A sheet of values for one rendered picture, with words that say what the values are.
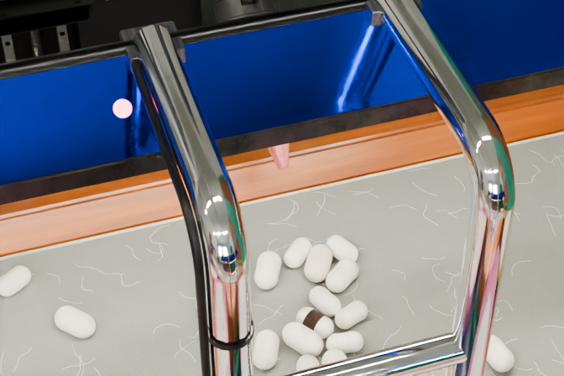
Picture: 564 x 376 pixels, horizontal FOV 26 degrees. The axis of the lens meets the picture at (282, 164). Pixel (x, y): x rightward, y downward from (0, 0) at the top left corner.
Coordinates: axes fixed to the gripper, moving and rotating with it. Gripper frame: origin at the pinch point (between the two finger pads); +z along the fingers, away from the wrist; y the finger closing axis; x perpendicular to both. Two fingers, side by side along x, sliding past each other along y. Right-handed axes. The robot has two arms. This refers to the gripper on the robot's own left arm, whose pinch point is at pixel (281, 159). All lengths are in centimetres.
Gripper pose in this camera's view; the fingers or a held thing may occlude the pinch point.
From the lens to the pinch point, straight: 108.2
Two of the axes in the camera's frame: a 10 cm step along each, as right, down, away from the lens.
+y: 9.5, -2.1, 2.1
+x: -1.9, 1.1, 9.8
